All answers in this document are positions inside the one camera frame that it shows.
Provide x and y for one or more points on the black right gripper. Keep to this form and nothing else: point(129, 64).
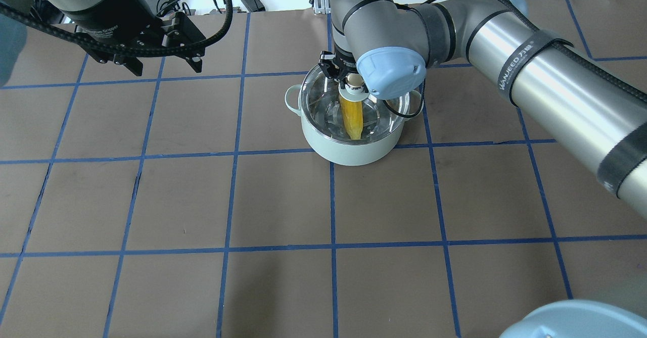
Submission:
point(327, 68)

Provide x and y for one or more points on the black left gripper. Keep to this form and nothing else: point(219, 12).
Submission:
point(107, 4)

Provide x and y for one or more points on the pale green cooking pot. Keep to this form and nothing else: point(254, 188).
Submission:
point(351, 155)

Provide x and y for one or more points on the brown paper table cover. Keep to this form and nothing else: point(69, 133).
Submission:
point(183, 205)

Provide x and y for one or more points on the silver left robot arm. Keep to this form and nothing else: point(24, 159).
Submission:
point(17, 16)

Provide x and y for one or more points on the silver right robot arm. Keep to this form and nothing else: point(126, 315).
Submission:
point(599, 118)

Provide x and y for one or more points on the black power adapter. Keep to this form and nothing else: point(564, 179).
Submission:
point(254, 6)

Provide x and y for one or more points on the glass pot lid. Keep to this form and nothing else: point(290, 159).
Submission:
point(319, 103)

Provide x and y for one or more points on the yellow corn cob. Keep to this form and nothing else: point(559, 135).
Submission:
point(352, 115)

